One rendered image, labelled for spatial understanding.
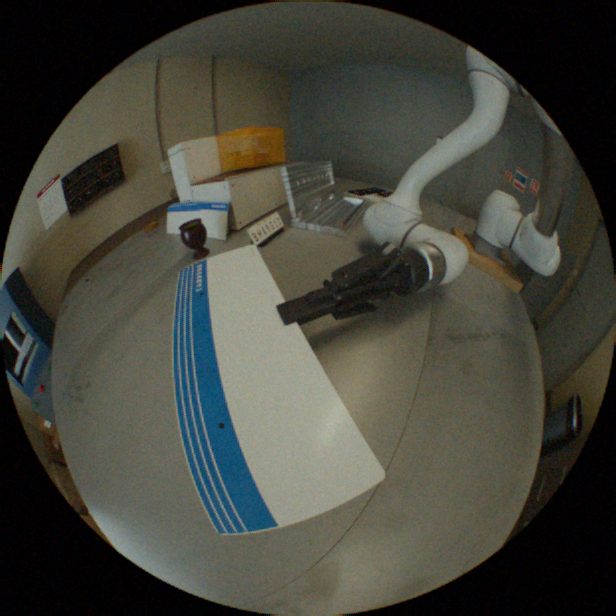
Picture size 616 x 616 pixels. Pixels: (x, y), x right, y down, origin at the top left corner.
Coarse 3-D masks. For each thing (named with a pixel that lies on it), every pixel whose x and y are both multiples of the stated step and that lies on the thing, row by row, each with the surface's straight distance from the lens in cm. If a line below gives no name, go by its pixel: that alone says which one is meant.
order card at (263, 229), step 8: (272, 216) 63; (256, 224) 57; (264, 224) 59; (272, 224) 62; (280, 224) 64; (248, 232) 54; (256, 232) 56; (264, 232) 58; (272, 232) 60; (256, 240) 55
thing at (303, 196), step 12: (288, 168) 65; (300, 168) 74; (312, 168) 83; (324, 168) 96; (288, 180) 63; (300, 180) 72; (312, 180) 82; (324, 180) 94; (288, 192) 64; (300, 192) 71; (312, 192) 78; (324, 192) 90; (300, 204) 68; (312, 204) 77
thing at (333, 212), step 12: (324, 204) 87; (336, 204) 89; (348, 204) 91; (300, 216) 69; (312, 216) 72; (324, 216) 72; (336, 216) 73; (348, 216) 75; (312, 228) 64; (324, 228) 62; (336, 228) 61; (348, 228) 63
